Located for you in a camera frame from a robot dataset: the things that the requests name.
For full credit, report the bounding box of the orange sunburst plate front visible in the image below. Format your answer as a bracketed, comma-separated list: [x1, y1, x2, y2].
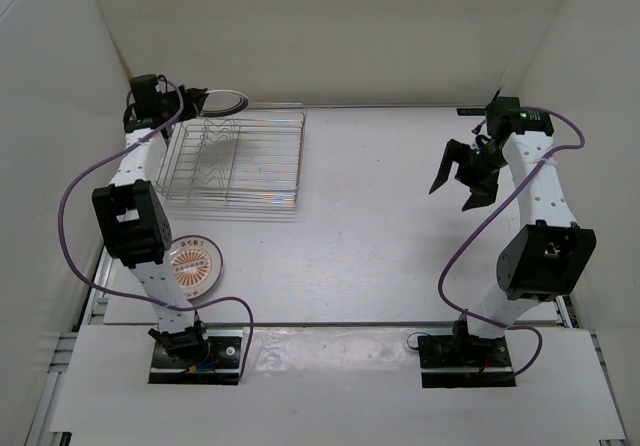
[169, 235, 224, 302]

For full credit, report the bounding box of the metal wire dish rack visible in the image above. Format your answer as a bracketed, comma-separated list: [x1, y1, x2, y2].
[155, 103, 307, 209]

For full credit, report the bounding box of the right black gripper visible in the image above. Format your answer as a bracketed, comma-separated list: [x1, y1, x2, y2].
[429, 139, 508, 212]

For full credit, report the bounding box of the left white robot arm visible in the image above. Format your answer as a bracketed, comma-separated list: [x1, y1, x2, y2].
[92, 74, 210, 366]

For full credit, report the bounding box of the green rimmed white plate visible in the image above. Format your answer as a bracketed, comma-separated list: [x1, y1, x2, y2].
[200, 89, 250, 118]

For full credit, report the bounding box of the small dark label plate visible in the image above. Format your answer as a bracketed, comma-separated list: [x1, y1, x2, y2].
[456, 107, 486, 117]

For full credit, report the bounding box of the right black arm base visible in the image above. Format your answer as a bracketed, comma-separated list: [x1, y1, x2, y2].
[417, 335, 516, 389]

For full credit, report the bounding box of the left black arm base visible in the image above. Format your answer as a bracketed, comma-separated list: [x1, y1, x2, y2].
[148, 329, 244, 386]

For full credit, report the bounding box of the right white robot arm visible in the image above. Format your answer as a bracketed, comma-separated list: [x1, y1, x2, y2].
[431, 96, 596, 366]

